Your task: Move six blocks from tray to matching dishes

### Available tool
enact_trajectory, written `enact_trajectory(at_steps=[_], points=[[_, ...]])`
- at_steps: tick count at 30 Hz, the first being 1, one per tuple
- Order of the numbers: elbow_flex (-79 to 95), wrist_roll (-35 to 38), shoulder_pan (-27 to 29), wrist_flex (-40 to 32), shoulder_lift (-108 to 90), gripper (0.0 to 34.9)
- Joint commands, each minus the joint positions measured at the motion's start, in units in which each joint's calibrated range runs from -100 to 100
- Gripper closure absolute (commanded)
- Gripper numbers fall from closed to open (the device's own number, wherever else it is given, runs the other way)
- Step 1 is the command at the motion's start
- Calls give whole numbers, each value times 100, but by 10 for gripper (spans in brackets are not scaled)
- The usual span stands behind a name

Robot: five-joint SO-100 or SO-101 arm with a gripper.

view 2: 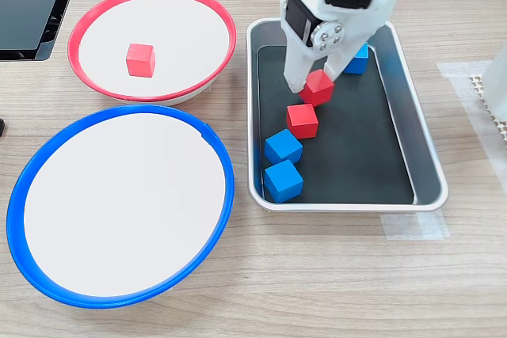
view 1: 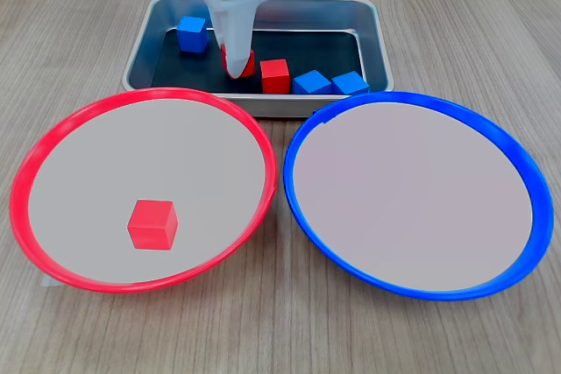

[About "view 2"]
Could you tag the small blue cube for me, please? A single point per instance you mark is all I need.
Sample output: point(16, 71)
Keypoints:
point(283, 146)
point(283, 181)
point(358, 64)

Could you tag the small red cube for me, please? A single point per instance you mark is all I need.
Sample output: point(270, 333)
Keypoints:
point(140, 61)
point(317, 89)
point(302, 121)

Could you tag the black tray mat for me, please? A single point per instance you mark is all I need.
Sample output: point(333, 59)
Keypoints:
point(356, 148)

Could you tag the steel tray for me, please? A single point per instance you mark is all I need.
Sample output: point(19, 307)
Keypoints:
point(424, 164)

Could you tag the red-rimmed white plate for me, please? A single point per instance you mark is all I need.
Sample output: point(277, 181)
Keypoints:
point(186, 37)

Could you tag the clear plastic sheet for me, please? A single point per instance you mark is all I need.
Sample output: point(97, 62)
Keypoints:
point(461, 77)

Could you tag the clear tape strip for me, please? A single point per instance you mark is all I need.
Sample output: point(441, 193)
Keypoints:
point(416, 226)

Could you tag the blue-rimmed white plate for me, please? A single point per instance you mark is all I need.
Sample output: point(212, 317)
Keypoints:
point(119, 203)

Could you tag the black plastic case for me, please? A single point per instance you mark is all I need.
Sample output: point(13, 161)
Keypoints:
point(24, 17)

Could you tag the small black object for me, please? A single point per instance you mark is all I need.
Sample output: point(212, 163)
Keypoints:
point(2, 127)

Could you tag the pale perforated base plate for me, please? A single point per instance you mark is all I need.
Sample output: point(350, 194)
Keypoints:
point(476, 84)

